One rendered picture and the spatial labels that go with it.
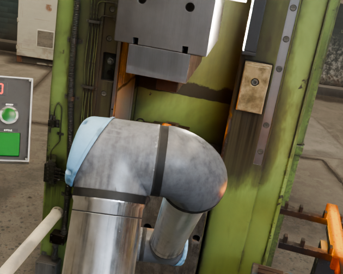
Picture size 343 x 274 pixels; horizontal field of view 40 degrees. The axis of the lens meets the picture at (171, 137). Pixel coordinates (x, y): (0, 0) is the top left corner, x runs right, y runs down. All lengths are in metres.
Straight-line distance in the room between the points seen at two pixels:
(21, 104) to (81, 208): 0.92
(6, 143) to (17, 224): 1.54
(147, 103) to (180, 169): 1.35
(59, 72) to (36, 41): 5.30
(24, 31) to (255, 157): 5.70
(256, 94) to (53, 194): 0.89
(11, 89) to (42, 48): 5.46
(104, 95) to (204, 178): 1.04
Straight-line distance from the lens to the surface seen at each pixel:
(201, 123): 2.04
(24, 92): 1.62
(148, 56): 1.51
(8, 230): 3.02
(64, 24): 1.74
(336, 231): 1.45
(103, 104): 1.74
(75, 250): 0.72
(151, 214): 1.62
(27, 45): 7.12
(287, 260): 3.14
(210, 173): 0.75
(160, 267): 1.72
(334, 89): 8.16
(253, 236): 1.85
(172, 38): 1.49
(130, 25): 1.51
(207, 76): 1.98
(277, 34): 1.61
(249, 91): 1.62
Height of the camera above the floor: 1.61
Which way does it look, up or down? 20 degrees down
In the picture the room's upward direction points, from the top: 9 degrees clockwise
